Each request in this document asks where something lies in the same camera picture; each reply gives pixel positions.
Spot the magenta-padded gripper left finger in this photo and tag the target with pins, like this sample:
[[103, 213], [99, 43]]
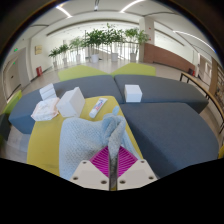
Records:
[[90, 175]]

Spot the small white cube box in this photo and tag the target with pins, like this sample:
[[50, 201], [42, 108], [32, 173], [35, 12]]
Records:
[[133, 93]]

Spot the large white box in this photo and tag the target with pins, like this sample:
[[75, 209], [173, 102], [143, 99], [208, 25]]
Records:
[[70, 102]]

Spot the framed wall picture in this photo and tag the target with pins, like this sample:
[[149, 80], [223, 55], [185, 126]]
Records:
[[38, 49]]

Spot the narrow grey ottoman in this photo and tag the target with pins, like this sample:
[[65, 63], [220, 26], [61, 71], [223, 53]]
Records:
[[166, 88]]

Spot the black-framed wooden table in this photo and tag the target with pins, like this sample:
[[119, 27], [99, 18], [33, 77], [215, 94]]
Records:
[[196, 79]]

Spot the clear plastic wipes pack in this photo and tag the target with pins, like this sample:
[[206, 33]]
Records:
[[45, 110]]

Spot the brown wooden counter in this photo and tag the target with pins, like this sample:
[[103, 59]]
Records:
[[166, 56]]

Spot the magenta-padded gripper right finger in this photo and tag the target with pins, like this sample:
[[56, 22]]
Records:
[[136, 175]]

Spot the white stacked tissue packs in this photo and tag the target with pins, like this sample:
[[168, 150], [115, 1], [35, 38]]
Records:
[[47, 91]]

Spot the row of potted plants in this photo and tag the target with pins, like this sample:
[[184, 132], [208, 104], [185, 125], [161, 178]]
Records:
[[100, 40]]

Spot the large grey ottoman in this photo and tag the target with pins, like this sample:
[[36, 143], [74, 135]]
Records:
[[173, 133]]

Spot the white tube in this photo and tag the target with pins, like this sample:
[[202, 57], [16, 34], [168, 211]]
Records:
[[98, 108]]

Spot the light blue towel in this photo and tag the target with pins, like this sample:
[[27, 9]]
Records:
[[83, 140]]

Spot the ceiling light strips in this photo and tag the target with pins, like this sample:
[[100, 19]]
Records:
[[63, 11]]

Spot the red fire extinguisher box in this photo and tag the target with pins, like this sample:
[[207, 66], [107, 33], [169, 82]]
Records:
[[39, 71]]

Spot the green exit sign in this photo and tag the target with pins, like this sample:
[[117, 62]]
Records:
[[15, 50]]

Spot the dark grey ottoman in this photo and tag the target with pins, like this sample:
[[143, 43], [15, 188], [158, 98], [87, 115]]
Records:
[[4, 126]]

